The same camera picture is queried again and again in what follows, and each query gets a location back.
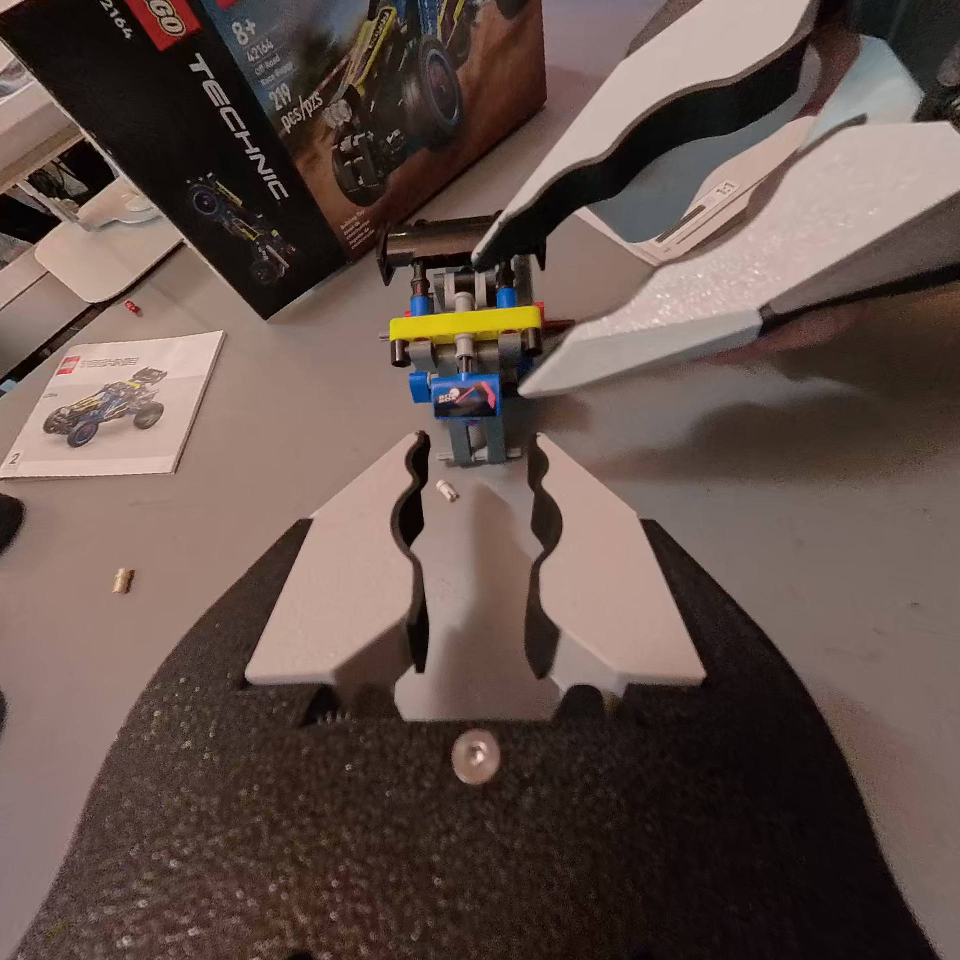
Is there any person's right hand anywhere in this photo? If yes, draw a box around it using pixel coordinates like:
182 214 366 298
720 303 875 366

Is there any partly built toy buggy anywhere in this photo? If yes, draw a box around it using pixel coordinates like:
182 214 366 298
377 212 579 466

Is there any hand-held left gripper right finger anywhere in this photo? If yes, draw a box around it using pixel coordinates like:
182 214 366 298
525 432 708 687

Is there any instruction booklet with buggy cover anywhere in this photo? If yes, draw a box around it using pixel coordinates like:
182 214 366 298
0 330 226 479

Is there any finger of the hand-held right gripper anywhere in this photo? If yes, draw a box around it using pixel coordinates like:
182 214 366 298
517 116 960 399
471 0 824 273

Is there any white sign stand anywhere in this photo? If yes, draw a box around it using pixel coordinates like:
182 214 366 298
33 180 185 305

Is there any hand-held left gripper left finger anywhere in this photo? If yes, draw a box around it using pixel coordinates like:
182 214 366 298
245 431 432 687

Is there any dark toy set box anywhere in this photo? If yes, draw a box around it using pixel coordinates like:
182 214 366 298
0 0 547 322

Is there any blue stickered toy tile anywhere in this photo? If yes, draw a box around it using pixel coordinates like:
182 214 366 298
431 373 504 419

